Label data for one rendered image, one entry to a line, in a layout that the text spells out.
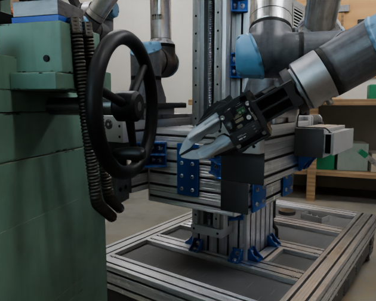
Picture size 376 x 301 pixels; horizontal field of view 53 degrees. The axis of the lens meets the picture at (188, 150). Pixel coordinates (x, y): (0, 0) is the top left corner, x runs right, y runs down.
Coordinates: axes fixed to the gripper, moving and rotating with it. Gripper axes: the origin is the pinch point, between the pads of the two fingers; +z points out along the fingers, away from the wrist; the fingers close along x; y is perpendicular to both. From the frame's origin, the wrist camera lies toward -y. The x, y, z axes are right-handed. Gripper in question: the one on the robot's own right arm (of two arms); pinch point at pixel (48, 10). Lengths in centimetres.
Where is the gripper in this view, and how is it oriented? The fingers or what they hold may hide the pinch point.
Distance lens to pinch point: 193.9
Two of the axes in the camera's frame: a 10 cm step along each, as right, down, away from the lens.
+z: -9.3, -0.4, 3.6
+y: 0.5, 9.7, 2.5
